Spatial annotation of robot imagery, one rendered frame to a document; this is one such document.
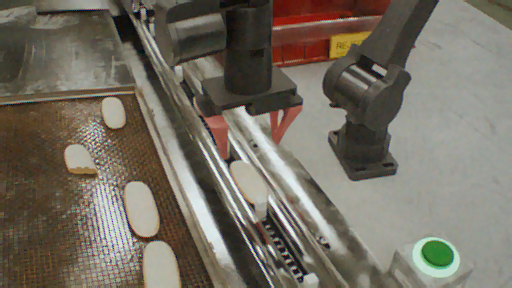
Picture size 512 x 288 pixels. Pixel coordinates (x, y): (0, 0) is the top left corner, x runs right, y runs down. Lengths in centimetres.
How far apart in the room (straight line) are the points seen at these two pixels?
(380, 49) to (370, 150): 16
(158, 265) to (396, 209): 36
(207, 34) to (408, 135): 49
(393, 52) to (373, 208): 23
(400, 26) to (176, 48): 34
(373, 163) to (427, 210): 12
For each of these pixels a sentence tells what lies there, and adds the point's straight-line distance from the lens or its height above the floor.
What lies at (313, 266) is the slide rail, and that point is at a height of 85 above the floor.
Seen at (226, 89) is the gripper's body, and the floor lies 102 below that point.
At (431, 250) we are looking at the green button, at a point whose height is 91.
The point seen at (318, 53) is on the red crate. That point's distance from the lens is 102.
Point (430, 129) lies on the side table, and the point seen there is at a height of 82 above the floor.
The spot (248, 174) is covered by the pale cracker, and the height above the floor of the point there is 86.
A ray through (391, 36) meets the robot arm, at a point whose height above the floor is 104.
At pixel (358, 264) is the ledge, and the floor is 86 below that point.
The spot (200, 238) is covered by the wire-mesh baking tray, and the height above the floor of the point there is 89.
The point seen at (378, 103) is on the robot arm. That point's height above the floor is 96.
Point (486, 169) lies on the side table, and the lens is 80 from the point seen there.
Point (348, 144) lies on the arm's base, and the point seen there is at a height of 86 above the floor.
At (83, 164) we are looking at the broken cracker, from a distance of 59.
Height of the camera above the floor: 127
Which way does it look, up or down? 37 degrees down
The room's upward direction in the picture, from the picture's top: straight up
